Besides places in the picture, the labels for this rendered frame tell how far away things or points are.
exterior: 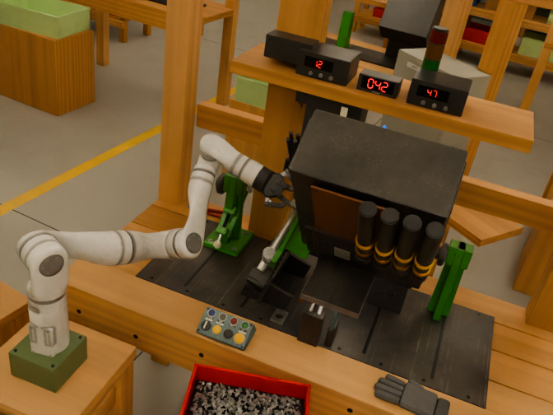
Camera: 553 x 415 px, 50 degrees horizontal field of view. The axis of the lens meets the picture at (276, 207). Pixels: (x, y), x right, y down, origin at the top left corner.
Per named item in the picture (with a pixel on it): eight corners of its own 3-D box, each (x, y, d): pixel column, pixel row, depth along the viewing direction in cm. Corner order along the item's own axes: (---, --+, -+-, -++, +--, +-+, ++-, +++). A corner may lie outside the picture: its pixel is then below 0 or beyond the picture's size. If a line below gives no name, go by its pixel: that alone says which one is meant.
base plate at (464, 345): (483, 413, 162) (485, 408, 161) (135, 280, 189) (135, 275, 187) (492, 321, 197) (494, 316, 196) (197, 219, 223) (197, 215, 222)
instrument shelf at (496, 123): (528, 154, 161) (534, 141, 159) (229, 72, 183) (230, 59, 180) (529, 123, 182) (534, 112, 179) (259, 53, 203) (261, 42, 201)
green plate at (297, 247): (296, 274, 175) (326, 223, 164) (272, 259, 176) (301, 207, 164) (308, 254, 185) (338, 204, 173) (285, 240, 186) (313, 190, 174)
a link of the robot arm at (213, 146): (251, 151, 178) (249, 164, 186) (207, 126, 179) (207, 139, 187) (238, 170, 175) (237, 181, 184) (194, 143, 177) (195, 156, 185)
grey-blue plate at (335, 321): (329, 348, 172) (339, 312, 165) (322, 346, 173) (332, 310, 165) (338, 328, 180) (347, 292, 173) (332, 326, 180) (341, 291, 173)
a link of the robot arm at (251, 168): (267, 170, 189) (250, 160, 190) (266, 160, 178) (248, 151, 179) (251, 194, 188) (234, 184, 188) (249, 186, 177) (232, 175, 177)
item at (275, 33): (309, 68, 178) (313, 45, 174) (262, 56, 181) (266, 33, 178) (316, 62, 184) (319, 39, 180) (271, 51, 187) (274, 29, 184)
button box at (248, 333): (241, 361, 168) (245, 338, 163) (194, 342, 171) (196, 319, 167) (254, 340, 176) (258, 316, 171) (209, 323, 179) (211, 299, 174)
